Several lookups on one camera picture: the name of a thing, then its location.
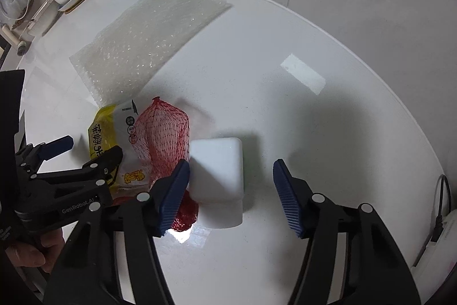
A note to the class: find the red mesh net bag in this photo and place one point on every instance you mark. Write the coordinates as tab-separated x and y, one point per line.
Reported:
153	145

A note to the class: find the dish brush with wooden handle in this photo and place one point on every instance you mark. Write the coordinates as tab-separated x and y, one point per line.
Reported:
20	45

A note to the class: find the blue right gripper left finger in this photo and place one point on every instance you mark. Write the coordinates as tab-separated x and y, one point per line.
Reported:
168	194

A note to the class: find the white green small box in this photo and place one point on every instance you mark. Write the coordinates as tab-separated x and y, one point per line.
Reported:
217	181

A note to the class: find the bubble wrap sheet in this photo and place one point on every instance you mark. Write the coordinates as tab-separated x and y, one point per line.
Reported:
119	62

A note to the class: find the yellow snack wrapper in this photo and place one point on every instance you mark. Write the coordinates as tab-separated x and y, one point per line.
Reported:
116	125

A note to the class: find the person's left hand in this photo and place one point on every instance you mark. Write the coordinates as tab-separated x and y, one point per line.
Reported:
29	256

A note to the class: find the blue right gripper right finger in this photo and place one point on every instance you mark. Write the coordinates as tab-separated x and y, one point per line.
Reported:
293	194

